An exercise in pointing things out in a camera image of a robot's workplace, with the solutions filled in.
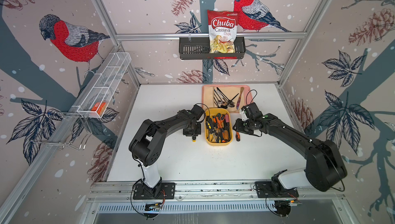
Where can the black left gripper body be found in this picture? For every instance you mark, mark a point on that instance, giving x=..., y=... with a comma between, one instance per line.
x=196, y=131

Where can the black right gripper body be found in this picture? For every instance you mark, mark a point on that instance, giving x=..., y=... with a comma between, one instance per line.
x=244, y=126

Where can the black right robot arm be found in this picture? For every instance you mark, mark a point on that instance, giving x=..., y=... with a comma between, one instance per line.
x=324, y=165

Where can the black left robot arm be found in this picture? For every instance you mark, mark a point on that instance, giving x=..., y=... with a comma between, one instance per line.
x=147, y=145

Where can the yellow plastic storage box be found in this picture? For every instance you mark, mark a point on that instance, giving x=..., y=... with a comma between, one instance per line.
x=217, y=126

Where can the orange black large screwdriver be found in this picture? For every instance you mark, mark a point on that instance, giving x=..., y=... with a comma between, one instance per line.
x=220, y=118

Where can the pink plastic tray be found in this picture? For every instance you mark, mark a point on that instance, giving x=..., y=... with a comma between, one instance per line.
x=228, y=98

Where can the black cutlery bundle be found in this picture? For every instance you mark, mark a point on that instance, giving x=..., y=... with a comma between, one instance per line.
x=221, y=100

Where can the red Chuba cassava chips bag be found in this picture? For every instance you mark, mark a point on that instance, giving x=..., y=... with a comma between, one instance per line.
x=222, y=29

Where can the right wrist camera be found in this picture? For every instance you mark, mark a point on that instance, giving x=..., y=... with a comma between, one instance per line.
x=250, y=112

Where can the wooden handled knife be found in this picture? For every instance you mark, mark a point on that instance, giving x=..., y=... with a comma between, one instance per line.
x=240, y=98

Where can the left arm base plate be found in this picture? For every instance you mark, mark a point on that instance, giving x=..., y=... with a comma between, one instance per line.
x=160, y=191

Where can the orange item in wire shelf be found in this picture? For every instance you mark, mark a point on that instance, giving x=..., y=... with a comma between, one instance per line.
x=99, y=108

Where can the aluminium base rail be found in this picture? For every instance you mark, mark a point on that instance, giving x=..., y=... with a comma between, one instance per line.
x=184, y=197

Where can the white wire mesh shelf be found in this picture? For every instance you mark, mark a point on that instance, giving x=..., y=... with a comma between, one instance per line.
x=105, y=85

